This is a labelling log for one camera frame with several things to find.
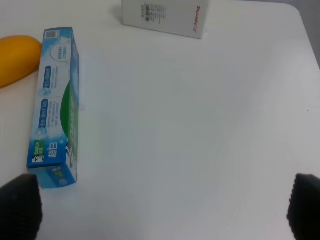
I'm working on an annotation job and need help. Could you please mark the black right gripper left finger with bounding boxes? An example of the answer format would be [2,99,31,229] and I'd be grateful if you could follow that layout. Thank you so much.
[0,174,43,240]

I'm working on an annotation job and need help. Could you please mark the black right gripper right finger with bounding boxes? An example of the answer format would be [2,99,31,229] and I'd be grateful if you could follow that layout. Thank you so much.
[286,173,320,240]

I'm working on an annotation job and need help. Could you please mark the blue green toothpaste box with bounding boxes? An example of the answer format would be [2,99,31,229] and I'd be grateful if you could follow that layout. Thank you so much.
[27,27,80,189]

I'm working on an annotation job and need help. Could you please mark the yellow mango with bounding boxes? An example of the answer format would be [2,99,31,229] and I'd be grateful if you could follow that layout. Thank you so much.
[0,35,42,88]

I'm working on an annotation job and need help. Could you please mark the white cardboard box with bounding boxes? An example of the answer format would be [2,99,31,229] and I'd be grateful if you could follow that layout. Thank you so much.
[121,0,210,39]

